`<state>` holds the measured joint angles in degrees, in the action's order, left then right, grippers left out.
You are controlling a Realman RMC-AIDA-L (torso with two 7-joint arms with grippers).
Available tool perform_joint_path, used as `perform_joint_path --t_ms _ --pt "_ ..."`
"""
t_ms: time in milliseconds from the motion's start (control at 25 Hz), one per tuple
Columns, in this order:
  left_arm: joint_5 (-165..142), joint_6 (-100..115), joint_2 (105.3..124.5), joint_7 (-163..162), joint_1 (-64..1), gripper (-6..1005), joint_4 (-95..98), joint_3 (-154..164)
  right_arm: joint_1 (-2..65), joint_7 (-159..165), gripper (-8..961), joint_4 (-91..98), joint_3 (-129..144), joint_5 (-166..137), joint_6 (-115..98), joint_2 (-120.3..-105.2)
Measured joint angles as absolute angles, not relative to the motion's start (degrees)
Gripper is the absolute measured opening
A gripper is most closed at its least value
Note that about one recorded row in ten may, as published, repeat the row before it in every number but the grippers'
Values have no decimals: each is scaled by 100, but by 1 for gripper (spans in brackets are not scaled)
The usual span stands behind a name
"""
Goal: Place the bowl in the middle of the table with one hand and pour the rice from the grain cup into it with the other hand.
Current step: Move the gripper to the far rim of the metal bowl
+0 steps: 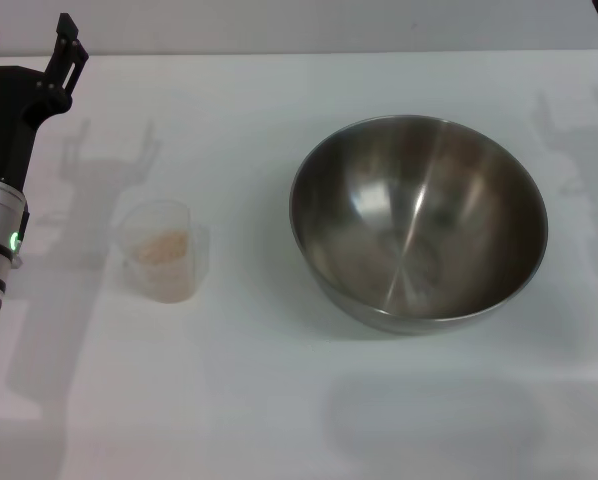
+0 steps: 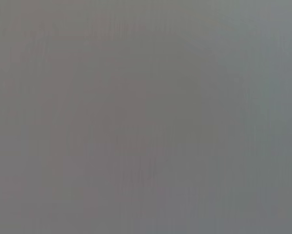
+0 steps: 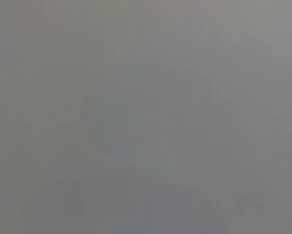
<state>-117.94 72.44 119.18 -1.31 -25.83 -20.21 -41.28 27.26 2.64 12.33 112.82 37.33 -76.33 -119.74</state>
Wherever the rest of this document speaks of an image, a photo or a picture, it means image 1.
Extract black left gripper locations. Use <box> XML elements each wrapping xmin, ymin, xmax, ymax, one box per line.
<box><xmin>0</xmin><ymin>13</ymin><xmax>89</xmax><ymax>194</ymax></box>

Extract stainless steel mixing bowl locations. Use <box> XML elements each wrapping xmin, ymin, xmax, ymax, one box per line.
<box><xmin>288</xmin><ymin>114</ymin><xmax>549</xmax><ymax>335</ymax></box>

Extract rice grains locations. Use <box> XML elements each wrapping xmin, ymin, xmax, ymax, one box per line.
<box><xmin>131</xmin><ymin>228</ymin><xmax>195</xmax><ymax>301</ymax></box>

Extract clear plastic measuring cup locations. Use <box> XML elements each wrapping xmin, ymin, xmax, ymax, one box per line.
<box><xmin>113</xmin><ymin>199</ymin><xmax>213</xmax><ymax>305</ymax></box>

